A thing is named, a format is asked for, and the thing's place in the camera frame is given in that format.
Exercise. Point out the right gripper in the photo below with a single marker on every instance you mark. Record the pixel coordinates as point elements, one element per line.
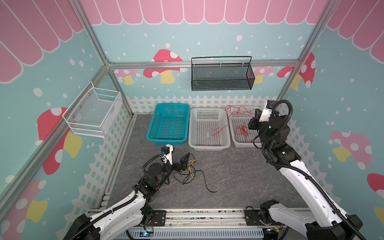
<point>256,120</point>

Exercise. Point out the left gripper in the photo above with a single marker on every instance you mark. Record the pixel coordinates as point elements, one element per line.
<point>183,164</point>

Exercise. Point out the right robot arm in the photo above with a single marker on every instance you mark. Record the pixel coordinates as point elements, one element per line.
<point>328,220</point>

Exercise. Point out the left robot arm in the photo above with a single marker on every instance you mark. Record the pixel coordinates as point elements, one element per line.
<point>134,210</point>

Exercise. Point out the right white plastic basket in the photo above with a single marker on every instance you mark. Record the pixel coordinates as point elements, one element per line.
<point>239,117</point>

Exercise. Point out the white plastic basket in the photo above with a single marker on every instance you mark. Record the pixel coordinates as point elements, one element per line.
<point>239,117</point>
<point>209,129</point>

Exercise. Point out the teal plastic basket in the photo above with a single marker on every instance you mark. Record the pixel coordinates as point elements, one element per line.
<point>169,124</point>

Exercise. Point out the middle white plastic basket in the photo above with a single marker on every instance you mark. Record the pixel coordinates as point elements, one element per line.
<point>209,129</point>

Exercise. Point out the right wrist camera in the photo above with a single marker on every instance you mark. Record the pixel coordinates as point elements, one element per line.
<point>267,111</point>

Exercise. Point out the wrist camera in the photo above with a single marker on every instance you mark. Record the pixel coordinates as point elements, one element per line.
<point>166,154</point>
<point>267,111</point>

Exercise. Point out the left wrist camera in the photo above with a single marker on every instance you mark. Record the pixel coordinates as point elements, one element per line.
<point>166,154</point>

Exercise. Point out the black wire mesh wall basket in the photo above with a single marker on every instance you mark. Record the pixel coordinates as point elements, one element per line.
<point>228,73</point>

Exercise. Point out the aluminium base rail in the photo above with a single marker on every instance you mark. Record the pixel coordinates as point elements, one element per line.
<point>203,224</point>

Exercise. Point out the white wire mesh wall basket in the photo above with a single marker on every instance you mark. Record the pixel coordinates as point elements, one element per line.
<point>93,112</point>

